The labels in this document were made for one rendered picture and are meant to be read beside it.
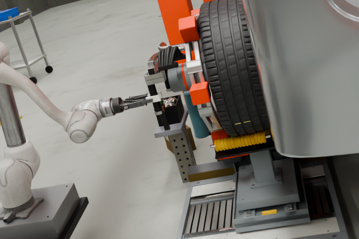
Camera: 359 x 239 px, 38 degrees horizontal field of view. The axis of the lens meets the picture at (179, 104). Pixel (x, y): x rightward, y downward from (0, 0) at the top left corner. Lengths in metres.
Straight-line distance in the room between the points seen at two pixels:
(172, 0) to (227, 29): 0.75
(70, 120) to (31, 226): 0.60
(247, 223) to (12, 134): 1.27
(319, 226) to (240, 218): 0.37
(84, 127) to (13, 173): 0.52
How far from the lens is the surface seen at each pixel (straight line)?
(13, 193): 2.72
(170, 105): 3.16
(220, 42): 2.24
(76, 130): 2.34
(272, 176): 2.71
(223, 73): 2.22
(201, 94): 2.21
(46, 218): 2.66
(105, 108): 2.48
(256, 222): 2.61
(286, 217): 2.59
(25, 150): 2.85
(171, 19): 2.96
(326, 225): 2.60
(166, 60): 2.35
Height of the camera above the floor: 1.51
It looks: 18 degrees down
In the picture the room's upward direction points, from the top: 15 degrees counter-clockwise
